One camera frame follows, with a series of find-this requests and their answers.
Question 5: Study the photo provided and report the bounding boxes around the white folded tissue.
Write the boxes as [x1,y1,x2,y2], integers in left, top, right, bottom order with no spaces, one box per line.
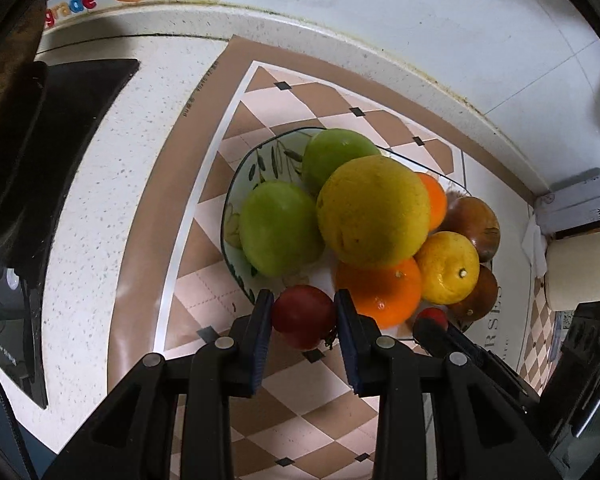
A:
[521,215,548,278]

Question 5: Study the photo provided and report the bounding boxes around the orange tangerine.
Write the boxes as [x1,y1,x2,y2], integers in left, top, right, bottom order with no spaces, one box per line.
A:
[413,172,448,232]
[334,256,423,328]

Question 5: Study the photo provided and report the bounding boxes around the brown checkered table mat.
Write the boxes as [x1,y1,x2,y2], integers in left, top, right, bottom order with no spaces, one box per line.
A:
[106,35,581,480]

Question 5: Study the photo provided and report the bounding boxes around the small red cherry tomato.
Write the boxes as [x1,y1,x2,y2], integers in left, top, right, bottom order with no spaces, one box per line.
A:
[416,307,450,332]
[272,284,338,351]

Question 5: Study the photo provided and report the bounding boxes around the yellow citrus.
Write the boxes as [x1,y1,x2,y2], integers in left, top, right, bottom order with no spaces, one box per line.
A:
[316,155,431,269]
[414,231,481,305]

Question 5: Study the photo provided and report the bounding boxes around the oval floral ceramic plate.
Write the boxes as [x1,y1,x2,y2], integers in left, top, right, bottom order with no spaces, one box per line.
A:
[220,127,493,342]

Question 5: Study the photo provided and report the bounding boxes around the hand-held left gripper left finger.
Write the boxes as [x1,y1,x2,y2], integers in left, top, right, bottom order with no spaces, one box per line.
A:
[42,288,276,480]

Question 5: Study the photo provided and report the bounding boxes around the grey spray can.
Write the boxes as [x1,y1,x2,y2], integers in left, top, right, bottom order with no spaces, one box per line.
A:
[534,170,600,235]

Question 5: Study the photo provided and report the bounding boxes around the brown round passion fruit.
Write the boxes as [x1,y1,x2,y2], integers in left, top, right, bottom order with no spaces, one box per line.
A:
[437,196,501,263]
[447,263,499,322]

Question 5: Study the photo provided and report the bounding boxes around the black glass gas stove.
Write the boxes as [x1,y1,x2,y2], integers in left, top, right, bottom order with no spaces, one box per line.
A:
[0,58,141,409]

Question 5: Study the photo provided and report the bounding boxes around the cream utensil holder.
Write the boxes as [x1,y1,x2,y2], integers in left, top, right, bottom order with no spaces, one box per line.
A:
[545,228,600,312]

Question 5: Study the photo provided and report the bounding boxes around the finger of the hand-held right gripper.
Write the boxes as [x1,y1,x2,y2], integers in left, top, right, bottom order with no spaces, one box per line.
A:
[412,316,543,413]

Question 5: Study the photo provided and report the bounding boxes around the green apple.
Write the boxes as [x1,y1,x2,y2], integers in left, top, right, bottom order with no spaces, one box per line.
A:
[301,128,383,196]
[238,181,326,277]

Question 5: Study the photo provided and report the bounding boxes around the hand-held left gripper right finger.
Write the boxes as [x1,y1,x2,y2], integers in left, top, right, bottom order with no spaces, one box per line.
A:
[333,288,556,480]

